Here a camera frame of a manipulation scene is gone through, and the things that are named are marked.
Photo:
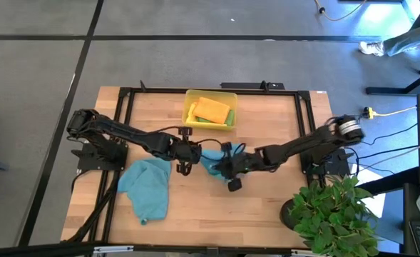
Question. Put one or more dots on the black plant pot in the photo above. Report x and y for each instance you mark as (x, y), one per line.
(285, 214)

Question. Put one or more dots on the black rig beam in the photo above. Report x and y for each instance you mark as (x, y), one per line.
(52, 248)

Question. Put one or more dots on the yellow translucent plastic bin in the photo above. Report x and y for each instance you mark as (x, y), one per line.
(211, 93)

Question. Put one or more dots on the person's shoe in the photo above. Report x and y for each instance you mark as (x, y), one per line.
(372, 48)

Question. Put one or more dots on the person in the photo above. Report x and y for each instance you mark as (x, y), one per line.
(405, 41)

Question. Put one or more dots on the green microfiber towel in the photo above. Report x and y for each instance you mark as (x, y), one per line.
(231, 117)

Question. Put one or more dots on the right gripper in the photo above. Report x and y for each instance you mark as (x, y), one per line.
(238, 162)

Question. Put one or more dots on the orange microfiber towel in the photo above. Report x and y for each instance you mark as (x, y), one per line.
(211, 110)

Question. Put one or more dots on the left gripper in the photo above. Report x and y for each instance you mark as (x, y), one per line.
(186, 151)

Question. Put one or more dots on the yellow microfiber towel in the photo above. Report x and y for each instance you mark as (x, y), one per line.
(190, 114)

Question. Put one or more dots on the black metal table frame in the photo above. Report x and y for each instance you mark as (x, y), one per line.
(152, 91)

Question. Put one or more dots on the small teal microfiber towel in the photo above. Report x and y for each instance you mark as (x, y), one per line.
(211, 157)

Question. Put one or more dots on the large teal microfiber towel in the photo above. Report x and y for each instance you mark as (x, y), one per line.
(147, 189)

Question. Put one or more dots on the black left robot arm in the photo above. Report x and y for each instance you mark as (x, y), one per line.
(124, 133)

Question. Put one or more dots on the green leafy plant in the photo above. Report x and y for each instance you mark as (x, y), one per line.
(331, 217)

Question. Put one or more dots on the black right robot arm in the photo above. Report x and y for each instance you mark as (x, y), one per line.
(309, 142)

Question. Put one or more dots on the black desk leg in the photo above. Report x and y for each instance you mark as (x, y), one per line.
(391, 180)

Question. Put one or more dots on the silver metal bracket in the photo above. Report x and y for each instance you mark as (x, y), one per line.
(113, 249)
(302, 253)

